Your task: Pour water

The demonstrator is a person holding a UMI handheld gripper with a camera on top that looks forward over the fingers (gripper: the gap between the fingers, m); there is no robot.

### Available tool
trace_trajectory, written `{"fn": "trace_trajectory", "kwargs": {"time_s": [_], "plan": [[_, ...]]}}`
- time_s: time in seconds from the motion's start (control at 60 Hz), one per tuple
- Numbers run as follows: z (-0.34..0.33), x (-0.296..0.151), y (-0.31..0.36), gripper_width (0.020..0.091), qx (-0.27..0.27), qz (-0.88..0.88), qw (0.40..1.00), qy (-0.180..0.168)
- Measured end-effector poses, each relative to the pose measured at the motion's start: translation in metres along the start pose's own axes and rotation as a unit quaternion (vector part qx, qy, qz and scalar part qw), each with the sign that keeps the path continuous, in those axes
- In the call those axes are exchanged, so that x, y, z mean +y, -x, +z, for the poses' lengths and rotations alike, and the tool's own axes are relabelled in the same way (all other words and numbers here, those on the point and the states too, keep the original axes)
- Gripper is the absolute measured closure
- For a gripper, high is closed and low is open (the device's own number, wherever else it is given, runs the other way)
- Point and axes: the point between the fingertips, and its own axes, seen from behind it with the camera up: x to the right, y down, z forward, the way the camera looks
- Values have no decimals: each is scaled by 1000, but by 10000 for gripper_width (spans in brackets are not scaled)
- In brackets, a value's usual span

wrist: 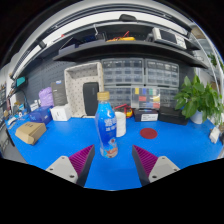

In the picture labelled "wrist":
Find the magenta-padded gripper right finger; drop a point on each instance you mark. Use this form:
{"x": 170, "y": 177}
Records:
{"x": 161, "y": 166}

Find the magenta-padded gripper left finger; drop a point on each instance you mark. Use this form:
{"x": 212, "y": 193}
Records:
{"x": 63, "y": 166}

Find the blue drink bottle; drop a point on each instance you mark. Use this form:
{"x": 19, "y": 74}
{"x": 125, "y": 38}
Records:
{"x": 106, "y": 128}

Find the flat round red coaster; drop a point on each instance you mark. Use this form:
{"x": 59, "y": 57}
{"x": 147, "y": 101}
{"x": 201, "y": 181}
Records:
{"x": 148, "y": 133}

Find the brown cardboard box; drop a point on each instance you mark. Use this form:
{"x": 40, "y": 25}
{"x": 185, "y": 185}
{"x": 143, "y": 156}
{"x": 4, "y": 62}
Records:
{"x": 30, "y": 132}

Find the black case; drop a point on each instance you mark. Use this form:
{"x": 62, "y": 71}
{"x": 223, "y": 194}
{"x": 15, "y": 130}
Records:
{"x": 172, "y": 116}

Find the black box with white label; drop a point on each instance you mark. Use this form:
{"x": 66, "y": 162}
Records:
{"x": 145, "y": 115}

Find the blue box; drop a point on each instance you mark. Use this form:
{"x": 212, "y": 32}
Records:
{"x": 40, "y": 115}

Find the white ribbed cup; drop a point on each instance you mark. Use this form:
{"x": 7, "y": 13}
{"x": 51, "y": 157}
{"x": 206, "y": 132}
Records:
{"x": 122, "y": 126}

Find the small white adapter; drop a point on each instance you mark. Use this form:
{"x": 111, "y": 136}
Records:
{"x": 214, "y": 135}

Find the grey small-parts drawer cabinet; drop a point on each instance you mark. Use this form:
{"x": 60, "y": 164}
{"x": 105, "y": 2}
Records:
{"x": 122, "y": 71}
{"x": 120, "y": 96}
{"x": 169, "y": 97}
{"x": 162, "y": 73}

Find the clear organizer box, coloured parts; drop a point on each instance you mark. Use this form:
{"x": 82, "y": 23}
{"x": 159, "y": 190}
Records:
{"x": 145, "y": 98}

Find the purple bag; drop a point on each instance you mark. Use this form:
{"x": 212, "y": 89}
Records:
{"x": 46, "y": 97}

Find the dark grey box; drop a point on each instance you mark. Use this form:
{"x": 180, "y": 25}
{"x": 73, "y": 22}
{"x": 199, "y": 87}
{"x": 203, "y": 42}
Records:
{"x": 59, "y": 93}

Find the green potted plant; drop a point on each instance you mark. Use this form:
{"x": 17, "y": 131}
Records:
{"x": 195, "y": 98}

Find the white perforated tray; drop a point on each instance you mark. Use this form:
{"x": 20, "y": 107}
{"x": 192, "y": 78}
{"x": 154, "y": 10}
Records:
{"x": 75, "y": 86}

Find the dark overhead shelf unit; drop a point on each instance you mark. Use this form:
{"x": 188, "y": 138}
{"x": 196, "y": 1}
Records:
{"x": 126, "y": 48}

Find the white metal shelf unit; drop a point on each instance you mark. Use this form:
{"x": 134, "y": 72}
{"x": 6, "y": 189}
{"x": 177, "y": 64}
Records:
{"x": 210, "y": 50}

